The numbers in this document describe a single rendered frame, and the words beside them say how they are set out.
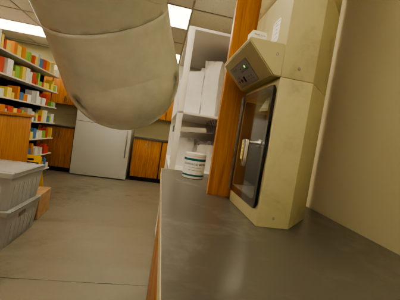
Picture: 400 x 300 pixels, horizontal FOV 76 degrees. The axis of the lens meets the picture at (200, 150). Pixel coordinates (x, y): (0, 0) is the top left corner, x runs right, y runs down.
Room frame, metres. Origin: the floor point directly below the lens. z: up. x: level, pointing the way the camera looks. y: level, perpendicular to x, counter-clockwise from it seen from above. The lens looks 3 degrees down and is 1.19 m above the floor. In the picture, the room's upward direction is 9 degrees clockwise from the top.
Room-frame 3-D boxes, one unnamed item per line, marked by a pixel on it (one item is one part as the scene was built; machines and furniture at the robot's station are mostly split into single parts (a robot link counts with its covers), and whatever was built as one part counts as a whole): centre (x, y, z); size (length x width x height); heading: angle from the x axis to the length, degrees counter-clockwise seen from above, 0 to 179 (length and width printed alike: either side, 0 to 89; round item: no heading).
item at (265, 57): (0.94, -0.13, 1.46); 0.32 x 0.11 x 0.10; 9
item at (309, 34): (0.97, -0.31, 1.33); 0.32 x 0.25 x 0.77; 9
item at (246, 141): (0.84, -0.16, 1.17); 0.05 x 0.03 x 0.10; 99
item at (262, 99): (0.95, -0.18, 1.19); 0.30 x 0.01 x 0.40; 9
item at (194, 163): (1.55, 0.02, 1.02); 0.13 x 0.13 x 0.15
